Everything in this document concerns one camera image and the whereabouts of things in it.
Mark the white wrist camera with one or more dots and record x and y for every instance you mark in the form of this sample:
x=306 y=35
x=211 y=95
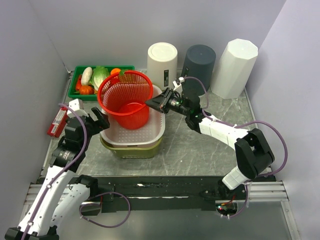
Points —
x=178 y=84
x=77 y=106

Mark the green plastic tray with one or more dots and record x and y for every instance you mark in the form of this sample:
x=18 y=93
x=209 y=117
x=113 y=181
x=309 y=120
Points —
x=72 y=91

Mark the large white faceted container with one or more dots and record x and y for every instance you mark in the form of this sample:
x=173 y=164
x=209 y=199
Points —
x=233 y=69

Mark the dark grey round bucket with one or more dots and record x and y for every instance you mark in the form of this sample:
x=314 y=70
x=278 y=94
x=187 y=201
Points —
x=199 y=63

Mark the white round bucket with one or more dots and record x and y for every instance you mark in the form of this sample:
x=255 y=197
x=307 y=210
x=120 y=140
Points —
x=162 y=61

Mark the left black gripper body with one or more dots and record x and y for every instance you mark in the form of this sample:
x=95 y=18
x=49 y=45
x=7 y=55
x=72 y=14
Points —
x=92 y=128

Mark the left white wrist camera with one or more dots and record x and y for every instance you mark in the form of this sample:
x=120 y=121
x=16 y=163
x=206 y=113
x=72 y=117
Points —
x=77 y=106

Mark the red toy chili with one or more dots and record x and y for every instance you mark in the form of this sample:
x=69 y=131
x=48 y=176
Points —
x=78 y=83

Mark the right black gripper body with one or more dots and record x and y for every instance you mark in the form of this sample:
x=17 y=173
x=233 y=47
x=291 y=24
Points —
x=174 y=104

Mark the toy napa cabbage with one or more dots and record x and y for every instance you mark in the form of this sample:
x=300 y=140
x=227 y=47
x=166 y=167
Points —
x=100 y=73

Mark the red rectangular box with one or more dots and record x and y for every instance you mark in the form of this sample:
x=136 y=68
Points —
x=58 y=123

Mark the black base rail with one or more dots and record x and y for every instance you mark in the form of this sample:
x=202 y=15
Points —
x=165 y=192

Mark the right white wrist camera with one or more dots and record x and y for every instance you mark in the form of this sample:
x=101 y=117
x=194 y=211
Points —
x=178 y=84

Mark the white perforated rectangular basket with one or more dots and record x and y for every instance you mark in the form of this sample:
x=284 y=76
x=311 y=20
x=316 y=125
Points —
x=150 y=133

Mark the white toy radish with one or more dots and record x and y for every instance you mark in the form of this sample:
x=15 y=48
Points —
x=86 y=76

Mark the orange toy pumpkin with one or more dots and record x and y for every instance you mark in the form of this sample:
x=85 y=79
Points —
x=86 y=90

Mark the olive green rectangular basket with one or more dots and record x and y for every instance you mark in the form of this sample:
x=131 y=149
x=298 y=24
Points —
x=142 y=152

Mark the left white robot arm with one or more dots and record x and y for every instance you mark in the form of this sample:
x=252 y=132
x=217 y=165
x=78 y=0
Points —
x=44 y=219

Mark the red mesh basket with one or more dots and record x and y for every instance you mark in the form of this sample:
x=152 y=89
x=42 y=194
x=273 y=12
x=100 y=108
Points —
x=123 y=97

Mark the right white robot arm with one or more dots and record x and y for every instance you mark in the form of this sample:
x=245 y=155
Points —
x=252 y=151

